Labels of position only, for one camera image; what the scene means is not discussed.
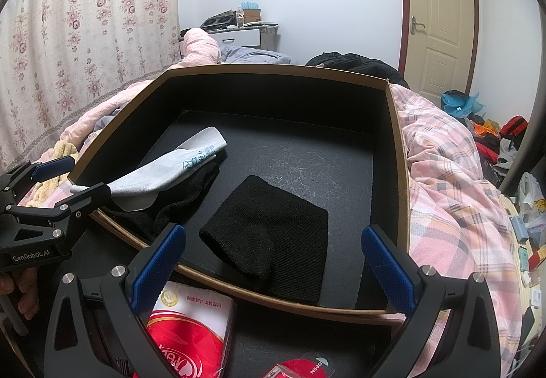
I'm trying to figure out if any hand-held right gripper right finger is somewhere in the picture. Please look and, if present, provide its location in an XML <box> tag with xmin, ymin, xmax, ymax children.
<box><xmin>361</xmin><ymin>224</ymin><xmax>502</xmax><ymax>378</ymax></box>

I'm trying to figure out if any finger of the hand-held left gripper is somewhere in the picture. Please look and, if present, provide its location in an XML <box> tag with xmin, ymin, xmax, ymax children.
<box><xmin>9</xmin><ymin>183</ymin><xmax>112</xmax><ymax>241</ymax></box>
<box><xmin>0</xmin><ymin>155</ymin><xmax>76</xmax><ymax>202</ymax></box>

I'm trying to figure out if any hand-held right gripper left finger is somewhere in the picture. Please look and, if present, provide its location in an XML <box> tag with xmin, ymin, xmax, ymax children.
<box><xmin>44</xmin><ymin>223</ymin><xmax>187</xmax><ymax>378</ymax></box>

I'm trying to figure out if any thin black sock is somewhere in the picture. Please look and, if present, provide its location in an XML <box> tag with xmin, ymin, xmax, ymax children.
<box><xmin>102</xmin><ymin>162</ymin><xmax>221</xmax><ymax>243</ymax></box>

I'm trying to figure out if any white grey sock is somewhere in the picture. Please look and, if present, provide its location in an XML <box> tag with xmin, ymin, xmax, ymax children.
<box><xmin>70</xmin><ymin>126</ymin><xmax>228</xmax><ymax>212</ymax></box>

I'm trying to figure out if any black knit sock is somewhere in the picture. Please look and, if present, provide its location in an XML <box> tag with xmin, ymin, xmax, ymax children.
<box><xmin>199</xmin><ymin>174</ymin><xmax>330</xmax><ymax>305</ymax></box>

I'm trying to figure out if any large black-lined cardboard box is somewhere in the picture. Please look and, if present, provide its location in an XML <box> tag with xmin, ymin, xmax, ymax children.
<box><xmin>67</xmin><ymin>63</ymin><xmax>412</xmax><ymax>316</ymax></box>

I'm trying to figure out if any person's left hand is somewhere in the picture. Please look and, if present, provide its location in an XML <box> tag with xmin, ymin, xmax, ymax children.
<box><xmin>0</xmin><ymin>266</ymin><xmax>41</xmax><ymax>321</ymax></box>

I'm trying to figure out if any cream waffle towel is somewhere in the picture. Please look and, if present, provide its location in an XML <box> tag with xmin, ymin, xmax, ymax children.
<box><xmin>17</xmin><ymin>140</ymin><xmax>82</xmax><ymax>208</ymax></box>

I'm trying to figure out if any red white tissue pack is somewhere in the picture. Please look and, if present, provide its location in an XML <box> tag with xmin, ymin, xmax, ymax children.
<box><xmin>145</xmin><ymin>280</ymin><xmax>238</xmax><ymax>378</ymax></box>

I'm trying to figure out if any red packet with round tab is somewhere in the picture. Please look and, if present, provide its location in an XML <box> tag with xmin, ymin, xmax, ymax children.
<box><xmin>261</xmin><ymin>354</ymin><xmax>331</xmax><ymax>378</ymax></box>

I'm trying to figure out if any small blue box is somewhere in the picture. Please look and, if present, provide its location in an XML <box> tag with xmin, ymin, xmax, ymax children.
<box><xmin>509</xmin><ymin>216</ymin><xmax>530</xmax><ymax>242</ymax></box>

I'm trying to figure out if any floral curtain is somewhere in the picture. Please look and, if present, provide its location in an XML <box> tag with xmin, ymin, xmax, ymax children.
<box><xmin>0</xmin><ymin>0</ymin><xmax>182</xmax><ymax>174</ymax></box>

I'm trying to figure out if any white plastic bag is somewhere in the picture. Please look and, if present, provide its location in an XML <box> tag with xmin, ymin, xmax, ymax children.
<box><xmin>517</xmin><ymin>172</ymin><xmax>546</xmax><ymax>234</ymax></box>

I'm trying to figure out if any grey garment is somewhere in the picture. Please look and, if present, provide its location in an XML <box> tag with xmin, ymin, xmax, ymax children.
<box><xmin>492</xmin><ymin>138</ymin><xmax>525</xmax><ymax>168</ymax></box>

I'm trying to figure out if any orange cloth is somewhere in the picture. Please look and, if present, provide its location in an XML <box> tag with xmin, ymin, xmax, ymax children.
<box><xmin>473</xmin><ymin>118</ymin><xmax>502</xmax><ymax>137</ymax></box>

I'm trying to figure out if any blue plastic bag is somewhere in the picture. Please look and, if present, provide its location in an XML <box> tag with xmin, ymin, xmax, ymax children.
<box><xmin>441</xmin><ymin>90</ymin><xmax>486</xmax><ymax>119</ymax></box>

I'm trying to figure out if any pink quilt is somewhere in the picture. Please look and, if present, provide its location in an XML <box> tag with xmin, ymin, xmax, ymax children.
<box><xmin>55</xmin><ymin>27</ymin><xmax>222</xmax><ymax>140</ymax></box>

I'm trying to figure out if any red bag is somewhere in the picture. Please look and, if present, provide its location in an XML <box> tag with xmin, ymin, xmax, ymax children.
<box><xmin>500</xmin><ymin>116</ymin><xmax>530</xmax><ymax>139</ymax></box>

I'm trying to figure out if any black clothes pile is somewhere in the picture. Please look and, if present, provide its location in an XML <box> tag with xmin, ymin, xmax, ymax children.
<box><xmin>305</xmin><ymin>52</ymin><xmax>410</xmax><ymax>89</ymax></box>

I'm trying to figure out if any black tray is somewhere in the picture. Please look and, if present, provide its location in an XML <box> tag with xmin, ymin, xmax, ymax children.
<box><xmin>200</xmin><ymin>10</ymin><xmax>237</xmax><ymax>31</ymax></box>

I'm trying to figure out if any grey quilt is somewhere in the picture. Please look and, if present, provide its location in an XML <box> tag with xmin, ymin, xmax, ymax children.
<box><xmin>219</xmin><ymin>46</ymin><xmax>292</xmax><ymax>65</ymax></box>

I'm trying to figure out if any white bedside cabinet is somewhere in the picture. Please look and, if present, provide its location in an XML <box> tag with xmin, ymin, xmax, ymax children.
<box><xmin>179</xmin><ymin>22</ymin><xmax>281</xmax><ymax>52</ymax></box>

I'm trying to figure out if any beige door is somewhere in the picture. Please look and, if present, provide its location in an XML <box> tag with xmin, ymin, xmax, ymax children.
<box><xmin>399</xmin><ymin>0</ymin><xmax>477</xmax><ymax>96</ymax></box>

